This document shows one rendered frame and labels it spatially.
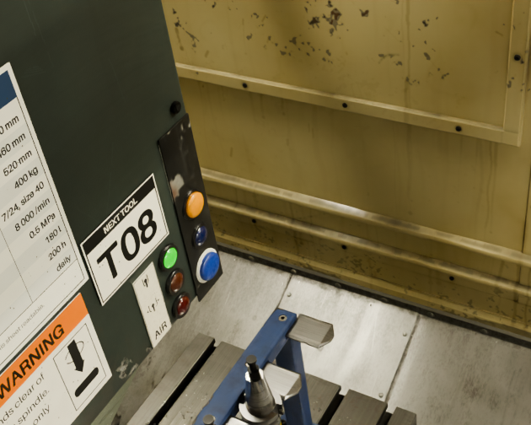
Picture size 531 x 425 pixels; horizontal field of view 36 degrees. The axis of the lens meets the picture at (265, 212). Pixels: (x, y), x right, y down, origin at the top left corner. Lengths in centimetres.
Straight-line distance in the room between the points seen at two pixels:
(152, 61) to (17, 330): 24
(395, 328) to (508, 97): 65
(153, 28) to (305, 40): 87
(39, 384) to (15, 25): 28
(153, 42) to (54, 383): 29
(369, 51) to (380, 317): 65
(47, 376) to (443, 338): 124
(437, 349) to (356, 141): 50
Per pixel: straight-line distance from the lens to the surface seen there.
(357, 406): 163
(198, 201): 77
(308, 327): 134
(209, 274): 82
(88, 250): 67
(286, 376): 128
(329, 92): 156
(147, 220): 72
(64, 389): 71
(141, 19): 67
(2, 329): 63
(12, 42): 57
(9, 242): 61
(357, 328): 186
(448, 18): 139
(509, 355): 179
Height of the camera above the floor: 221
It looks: 40 degrees down
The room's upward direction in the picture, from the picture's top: 9 degrees counter-clockwise
